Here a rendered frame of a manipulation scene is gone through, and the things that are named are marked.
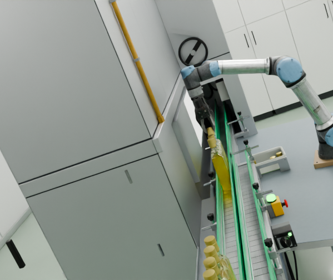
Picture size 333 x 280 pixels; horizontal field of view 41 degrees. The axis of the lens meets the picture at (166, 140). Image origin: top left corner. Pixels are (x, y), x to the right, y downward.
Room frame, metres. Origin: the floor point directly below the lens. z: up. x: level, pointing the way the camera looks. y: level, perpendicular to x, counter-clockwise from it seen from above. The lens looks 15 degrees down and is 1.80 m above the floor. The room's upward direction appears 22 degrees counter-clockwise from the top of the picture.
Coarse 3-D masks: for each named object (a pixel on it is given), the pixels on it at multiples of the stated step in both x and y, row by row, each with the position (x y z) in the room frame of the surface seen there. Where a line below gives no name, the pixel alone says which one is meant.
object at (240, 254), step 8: (224, 104) 3.52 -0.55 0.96; (224, 112) 3.27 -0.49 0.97; (232, 168) 2.25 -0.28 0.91; (232, 176) 2.07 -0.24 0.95; (232, 184) 1.94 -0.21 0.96; (232, 192) 1.85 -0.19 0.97; (232, 200) 1.78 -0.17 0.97; (240, 232) 1.59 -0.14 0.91; (240, 240) 1.49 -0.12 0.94; (240, 248) 1.41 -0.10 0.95; (240, 256) 1.34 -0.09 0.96; (240, 264) 1.30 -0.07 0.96; (240, 272) 1.25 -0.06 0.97
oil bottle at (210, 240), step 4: (208, 236) 1.19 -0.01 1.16; (212, 236) 1.18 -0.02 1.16; (204, 240) 1.18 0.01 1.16; (208, 240) 1.17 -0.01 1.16; (212, 240) 1.16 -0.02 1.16; (208, 244) 1.16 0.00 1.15; (212, 244) 1.16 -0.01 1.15; (216, 244) 1.17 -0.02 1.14; (216, 248) 1.16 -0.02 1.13; (220, 256) 1.17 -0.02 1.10; (224, 256) 1.18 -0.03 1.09; (220, 260) 1.16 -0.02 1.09; (224, 260) 1.16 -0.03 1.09; (228, 260) 1.19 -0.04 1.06; (224, 264) 1.15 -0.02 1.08; (228, 264) 1.16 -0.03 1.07; (228, 268) 1.15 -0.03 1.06; (232, 272) 1.17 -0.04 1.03; (232, 276) 1.15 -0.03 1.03
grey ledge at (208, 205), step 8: (208, 200) 2.06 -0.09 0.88; (208, 208) 1.97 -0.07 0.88; (216, 216) 1.86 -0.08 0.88; (200, 224) 1.85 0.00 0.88; (208, 224) 1.81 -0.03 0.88; (200, 232) 1.78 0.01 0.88; (208, 232) 1.75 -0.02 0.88; (200, 240) 1.71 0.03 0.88; (200, 248) 1.64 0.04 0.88; (200, 256) 1.59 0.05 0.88; (200, 264) 1.53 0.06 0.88; (200, 272) 1.48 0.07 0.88
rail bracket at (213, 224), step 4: (208, 216) 1.63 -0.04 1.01; (212, 216) 1.63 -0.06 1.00; (212, 220) 1.63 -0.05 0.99; (212, 224) 1.63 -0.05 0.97; (216, 224) 1.62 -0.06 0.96; (204, 228) 1.64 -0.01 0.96; (208, 228) 1.64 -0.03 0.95; (212, 228) 1.63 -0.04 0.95; (216, 228) 1.62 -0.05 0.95; (216, 232) 1.63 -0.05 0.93; (216, 236) 1.63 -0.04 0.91; (216, 240) 1.63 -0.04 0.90
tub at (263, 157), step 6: (270, 150) 2.50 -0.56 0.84; (276, 150) 2.49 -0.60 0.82; (282, 150) 2.41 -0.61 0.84; (258, 156) 2.52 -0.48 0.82; (264, 156) 2.51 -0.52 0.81; (270, 156) 2.50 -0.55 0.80; (276, 156) 2.49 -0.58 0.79; (282, 156) 2.33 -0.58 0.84; (258, 162) 2.51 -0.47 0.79; (264, 162) 2.35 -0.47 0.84
